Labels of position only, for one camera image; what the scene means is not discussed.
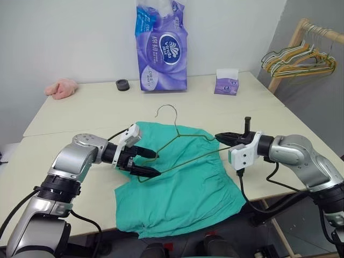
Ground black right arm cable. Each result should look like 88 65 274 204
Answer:
235 157 340 243

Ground dark rounded shape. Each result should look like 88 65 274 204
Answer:
145 242 168 258
202 234 230 258

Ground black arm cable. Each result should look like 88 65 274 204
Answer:
235 157 340 243
0 130 128 243

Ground black table frame bar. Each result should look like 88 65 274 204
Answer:
249 191 313 227

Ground purple Vinda tissue pack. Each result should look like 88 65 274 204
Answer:
133 0 189 94

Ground wooden clothes rack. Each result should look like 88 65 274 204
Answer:
268 18 344 95

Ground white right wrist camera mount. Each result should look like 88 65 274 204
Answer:
227 131 263 171

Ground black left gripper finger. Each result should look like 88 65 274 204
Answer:
133 146 157 159
130 164 162 178

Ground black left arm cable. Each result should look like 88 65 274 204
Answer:
0 130 128 243

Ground green wire hanger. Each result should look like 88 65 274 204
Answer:
261 45 338 79

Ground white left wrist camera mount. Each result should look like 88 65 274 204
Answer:
112 124 144 169

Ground green shorts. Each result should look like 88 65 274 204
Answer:
114 121 246 240

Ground pink plush cloth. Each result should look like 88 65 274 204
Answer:
44 77 80 101

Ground small purple tissue box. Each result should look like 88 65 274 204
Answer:
213 68 240 96

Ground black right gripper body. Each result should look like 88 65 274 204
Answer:
235 116 256 148

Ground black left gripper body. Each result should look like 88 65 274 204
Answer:
117 146 141 173

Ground bunch of hangers on rack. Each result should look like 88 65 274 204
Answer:
268 40 337 79

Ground white wire hanger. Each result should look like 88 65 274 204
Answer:
264 40 333 74

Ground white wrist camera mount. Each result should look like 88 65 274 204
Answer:
112 124 144 169
227 131 263 171

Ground black round puck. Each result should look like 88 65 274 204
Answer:
115 78 131 93

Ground orange wire hanger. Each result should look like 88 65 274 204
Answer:
270 37 335 71

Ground thin wire hanger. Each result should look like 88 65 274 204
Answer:
137 104 235 184

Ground light wooden table leg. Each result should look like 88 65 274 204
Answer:
261 199 297 258

